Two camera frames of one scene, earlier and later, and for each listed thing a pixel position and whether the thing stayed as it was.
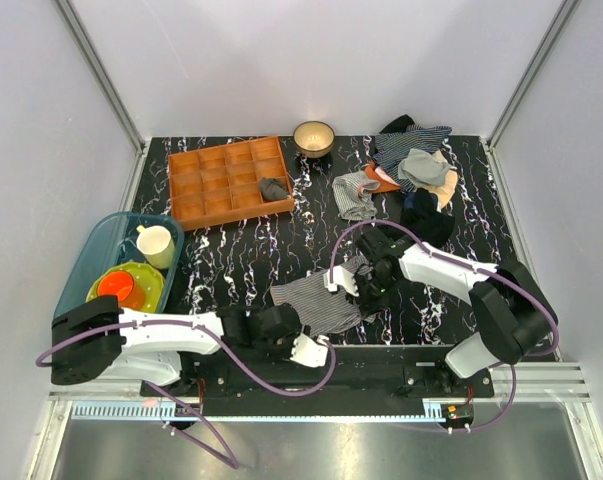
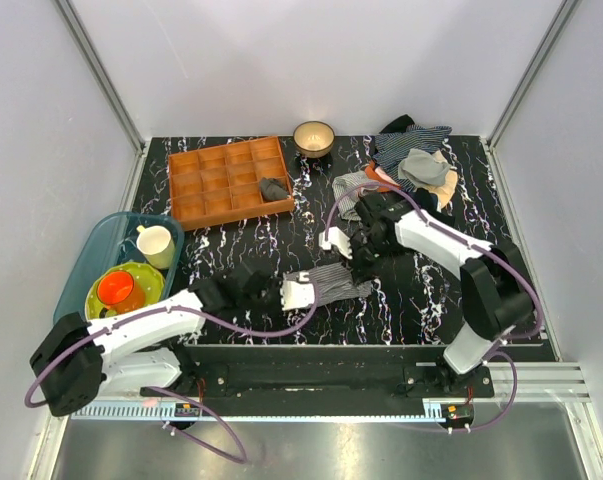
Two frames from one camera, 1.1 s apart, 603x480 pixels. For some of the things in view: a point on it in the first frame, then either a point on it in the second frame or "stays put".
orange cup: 120,284 stays put
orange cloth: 381,181 stays put
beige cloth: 446,191 stays put
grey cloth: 423,169 stays put
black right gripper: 367,305 to 359,270
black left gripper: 287,352 to 275,282
